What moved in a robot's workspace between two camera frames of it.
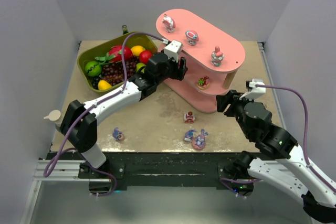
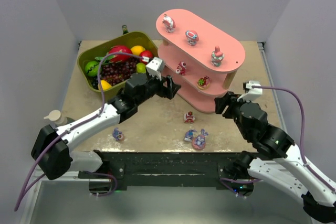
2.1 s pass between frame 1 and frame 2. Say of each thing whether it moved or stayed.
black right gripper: stayed
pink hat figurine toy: stayed
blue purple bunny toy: stayed
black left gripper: moved
